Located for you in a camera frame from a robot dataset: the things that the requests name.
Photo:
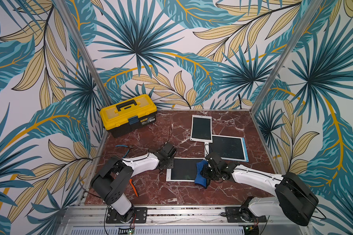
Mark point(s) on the left aluminium corner post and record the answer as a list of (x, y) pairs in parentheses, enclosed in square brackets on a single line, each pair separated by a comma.
[(72, 26)]

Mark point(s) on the yellow black toolbox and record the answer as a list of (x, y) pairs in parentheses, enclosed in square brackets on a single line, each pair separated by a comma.
[(122, 118)]

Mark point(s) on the aluminium corner post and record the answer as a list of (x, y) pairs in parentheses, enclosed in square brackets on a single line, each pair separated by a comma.
[(301, 27), (72, 26)]

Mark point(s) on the white drawing tablet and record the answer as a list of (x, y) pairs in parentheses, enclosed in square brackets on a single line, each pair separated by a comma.
[(184, 170), (201, 129)]

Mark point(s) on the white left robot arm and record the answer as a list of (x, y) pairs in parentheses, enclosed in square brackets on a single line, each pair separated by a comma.
[(112, 179)]

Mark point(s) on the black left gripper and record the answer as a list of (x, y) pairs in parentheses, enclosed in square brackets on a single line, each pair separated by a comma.
[(171, 166)]

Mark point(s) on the blue handled pliers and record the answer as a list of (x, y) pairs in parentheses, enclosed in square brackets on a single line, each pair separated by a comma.
[(122, 151)]

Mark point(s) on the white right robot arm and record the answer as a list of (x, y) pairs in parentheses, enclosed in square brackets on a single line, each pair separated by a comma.
[(290, 197)]

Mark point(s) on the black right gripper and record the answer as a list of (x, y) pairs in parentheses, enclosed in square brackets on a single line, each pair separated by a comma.
[(209, 171)]

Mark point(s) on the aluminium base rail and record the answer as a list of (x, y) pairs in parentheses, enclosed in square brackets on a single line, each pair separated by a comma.
[(173, 220)]

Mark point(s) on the blue microfiber cloth black trim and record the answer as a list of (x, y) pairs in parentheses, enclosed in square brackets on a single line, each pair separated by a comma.
[(200, 180)]

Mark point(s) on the blue framed drawing tablet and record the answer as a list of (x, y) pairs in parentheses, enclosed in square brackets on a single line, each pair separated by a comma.
[(228, 148)]

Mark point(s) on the white drawing tablet front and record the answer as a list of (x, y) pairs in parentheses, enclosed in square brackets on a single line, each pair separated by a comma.
[(201, 129)]

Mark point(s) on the right aluminium corner post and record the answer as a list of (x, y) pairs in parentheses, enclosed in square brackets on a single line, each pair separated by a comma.
[(301, 27)]

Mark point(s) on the orange handled cutter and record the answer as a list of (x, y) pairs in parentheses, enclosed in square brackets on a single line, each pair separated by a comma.
[(133, 187)]

